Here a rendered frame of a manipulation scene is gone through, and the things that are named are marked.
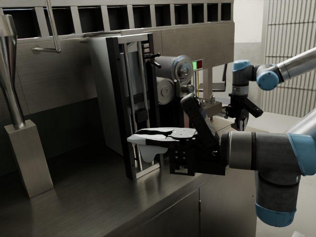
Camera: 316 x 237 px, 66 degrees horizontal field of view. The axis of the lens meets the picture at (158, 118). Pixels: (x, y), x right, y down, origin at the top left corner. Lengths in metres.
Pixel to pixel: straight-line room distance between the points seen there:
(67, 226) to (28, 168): 0.27
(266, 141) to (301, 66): 0.59
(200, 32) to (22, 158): 1.32
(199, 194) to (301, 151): 0.67
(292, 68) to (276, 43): 3.08
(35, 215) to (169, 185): 0.47
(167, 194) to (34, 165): 0.50
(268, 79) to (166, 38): 0.75
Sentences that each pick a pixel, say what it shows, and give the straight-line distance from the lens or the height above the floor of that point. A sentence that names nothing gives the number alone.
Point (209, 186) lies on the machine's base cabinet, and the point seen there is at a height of 0.78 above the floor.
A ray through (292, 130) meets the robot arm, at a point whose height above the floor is 1.21.
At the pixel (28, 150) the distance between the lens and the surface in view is 0.98.
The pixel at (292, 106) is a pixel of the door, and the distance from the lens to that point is 4.22.
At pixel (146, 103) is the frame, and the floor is 1.19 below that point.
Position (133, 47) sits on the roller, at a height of 1.39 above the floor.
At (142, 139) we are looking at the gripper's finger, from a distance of 0.51.
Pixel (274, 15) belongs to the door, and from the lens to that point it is 4.12.
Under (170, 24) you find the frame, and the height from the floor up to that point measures 1.47.
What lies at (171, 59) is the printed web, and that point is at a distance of 1.21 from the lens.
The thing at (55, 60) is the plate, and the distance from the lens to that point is 1.22.
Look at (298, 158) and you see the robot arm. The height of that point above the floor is 1.23.
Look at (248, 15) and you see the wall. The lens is 4.32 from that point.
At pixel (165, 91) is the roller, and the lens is 1.14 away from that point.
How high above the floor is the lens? 1.46
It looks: 21 degrees down
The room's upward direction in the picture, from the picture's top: 5 degrees counter-clockwise
